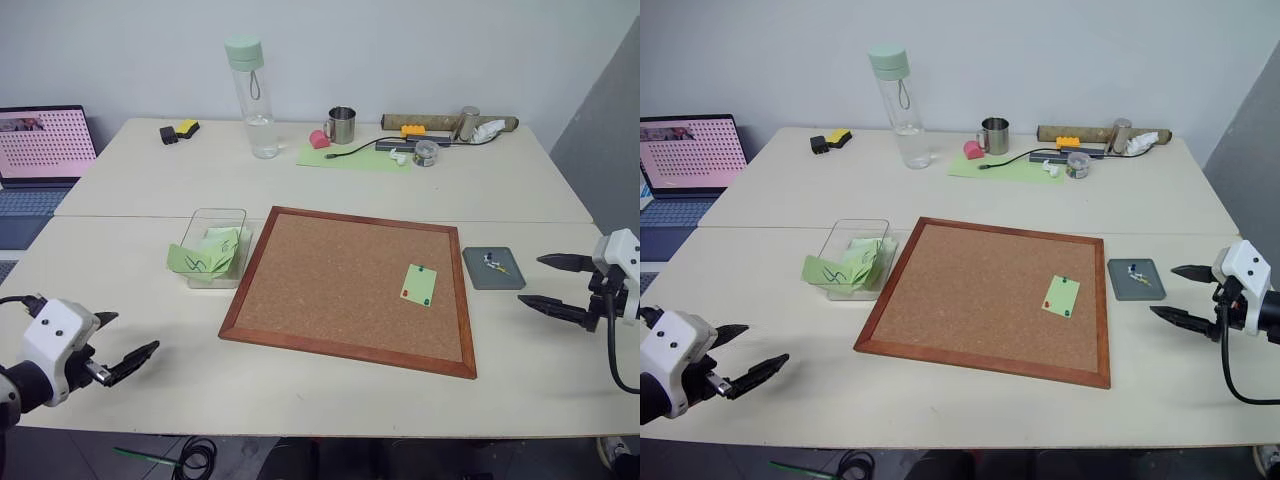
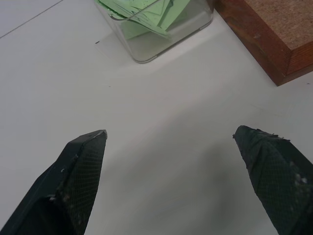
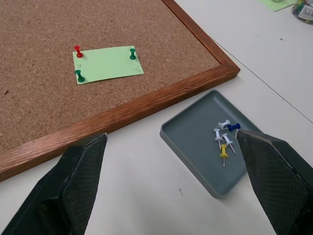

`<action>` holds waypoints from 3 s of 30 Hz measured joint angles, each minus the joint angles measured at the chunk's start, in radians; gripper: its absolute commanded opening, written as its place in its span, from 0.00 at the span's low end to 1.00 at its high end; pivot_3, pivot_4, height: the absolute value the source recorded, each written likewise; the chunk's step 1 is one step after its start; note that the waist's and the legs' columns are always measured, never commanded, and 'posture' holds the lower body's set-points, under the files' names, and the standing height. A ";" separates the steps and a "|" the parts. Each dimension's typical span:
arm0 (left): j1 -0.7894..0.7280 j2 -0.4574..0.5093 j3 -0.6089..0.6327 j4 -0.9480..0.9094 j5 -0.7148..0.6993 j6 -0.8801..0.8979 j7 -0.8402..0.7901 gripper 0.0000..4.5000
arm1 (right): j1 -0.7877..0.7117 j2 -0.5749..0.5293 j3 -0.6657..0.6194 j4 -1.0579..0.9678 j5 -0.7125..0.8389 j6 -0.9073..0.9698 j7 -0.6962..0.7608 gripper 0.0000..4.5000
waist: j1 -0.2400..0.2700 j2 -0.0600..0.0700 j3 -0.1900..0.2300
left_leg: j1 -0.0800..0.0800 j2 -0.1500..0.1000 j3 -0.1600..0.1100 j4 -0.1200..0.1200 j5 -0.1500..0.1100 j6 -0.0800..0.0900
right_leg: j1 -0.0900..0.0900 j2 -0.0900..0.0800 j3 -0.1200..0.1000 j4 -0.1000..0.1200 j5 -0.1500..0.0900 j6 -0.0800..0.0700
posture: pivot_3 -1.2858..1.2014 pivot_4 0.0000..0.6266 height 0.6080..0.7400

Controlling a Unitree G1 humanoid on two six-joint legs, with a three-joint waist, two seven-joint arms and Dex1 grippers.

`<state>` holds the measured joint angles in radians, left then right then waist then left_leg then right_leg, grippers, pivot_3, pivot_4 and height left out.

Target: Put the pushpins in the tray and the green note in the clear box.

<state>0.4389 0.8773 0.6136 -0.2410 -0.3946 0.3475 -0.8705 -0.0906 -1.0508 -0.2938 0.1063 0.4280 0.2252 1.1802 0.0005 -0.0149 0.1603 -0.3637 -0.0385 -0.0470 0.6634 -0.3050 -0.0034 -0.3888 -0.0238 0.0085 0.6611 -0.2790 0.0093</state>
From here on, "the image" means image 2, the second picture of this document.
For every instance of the brown wooden box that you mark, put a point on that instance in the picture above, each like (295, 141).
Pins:
(276, 31)

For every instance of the clear plastic container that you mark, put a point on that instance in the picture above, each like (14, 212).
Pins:
(159, 41)

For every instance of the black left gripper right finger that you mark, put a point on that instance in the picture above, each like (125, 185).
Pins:
(276, 181)

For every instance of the green paper slips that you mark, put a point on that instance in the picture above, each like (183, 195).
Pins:
(146, 12)

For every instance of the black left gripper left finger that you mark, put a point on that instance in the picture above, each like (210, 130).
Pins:
(71, 186)

